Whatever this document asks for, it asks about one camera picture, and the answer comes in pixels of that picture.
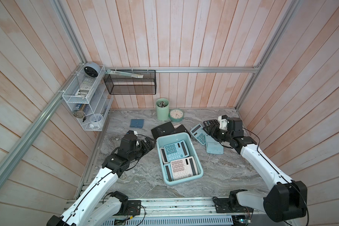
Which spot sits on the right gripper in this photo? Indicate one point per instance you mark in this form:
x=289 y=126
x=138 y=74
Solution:
x=212 y=132

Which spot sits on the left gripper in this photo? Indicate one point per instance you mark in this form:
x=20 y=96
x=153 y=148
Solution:
x=146 y=149

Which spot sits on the black calculator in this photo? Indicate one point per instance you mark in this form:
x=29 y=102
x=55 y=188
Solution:
x=208 y=123

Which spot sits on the mint green storage box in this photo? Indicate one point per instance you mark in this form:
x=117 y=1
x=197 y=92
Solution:
x=174 y=138

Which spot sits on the pink calculator face down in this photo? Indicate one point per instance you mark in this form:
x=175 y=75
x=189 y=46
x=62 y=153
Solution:
x=163 y=155

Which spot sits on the small teal calculator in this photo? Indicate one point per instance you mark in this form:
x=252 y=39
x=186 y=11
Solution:
x=168 y=172

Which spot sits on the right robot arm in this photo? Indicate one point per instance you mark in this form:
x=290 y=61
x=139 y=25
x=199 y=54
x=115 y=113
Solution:
x=287 y=199

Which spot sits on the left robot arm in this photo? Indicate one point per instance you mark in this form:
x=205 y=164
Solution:
x=112 y=168

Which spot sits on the teal calculator face down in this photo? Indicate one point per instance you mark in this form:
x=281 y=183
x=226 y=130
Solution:
x=213 y=147

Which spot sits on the black calculator face down large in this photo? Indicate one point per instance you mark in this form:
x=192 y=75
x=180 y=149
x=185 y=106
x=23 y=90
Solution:
x=162 y=130

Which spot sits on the large teal calculator right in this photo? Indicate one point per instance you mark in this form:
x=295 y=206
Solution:
x=199 y=134

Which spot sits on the black calculator face down small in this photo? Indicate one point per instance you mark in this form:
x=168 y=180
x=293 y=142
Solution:
x=180 y=129

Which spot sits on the green pen cup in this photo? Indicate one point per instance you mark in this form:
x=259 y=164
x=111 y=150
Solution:
x=162 y=109

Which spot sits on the white mug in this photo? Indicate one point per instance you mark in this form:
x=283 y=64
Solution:
x=95 y=121

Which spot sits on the ruler on basket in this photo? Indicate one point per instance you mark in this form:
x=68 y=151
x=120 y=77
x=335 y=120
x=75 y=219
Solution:
x=119 y=73

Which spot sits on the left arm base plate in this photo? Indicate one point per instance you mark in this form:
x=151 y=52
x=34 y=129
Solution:
x=133 y=208

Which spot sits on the black wire basket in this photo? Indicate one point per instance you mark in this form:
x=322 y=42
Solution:
x=122 y=85

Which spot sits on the white wire shelf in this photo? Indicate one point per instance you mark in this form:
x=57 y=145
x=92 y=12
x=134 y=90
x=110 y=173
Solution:
x=86 y=96

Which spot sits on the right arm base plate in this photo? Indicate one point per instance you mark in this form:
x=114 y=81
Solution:
x=226 y=205

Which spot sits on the aluminium front rail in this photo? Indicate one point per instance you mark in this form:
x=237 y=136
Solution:
x=165 y=207

